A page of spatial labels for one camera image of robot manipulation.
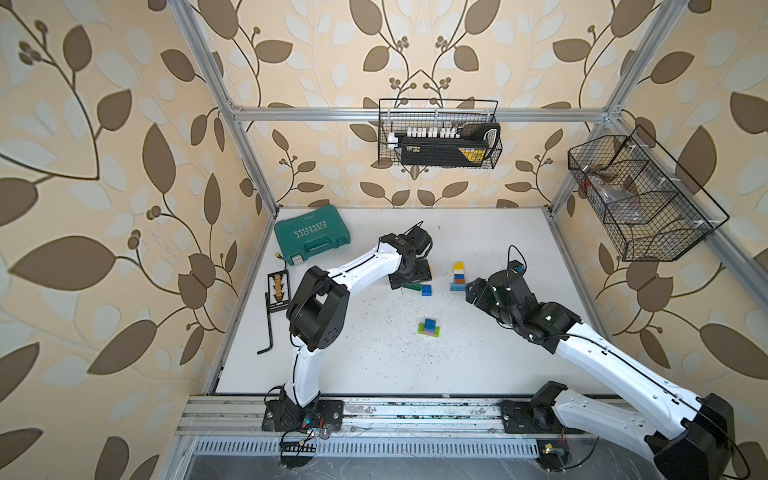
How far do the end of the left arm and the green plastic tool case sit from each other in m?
0.33

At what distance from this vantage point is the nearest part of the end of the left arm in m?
0.68

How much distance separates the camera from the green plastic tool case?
107 centimetres

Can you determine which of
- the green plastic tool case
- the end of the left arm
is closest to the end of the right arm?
the end of the left arm
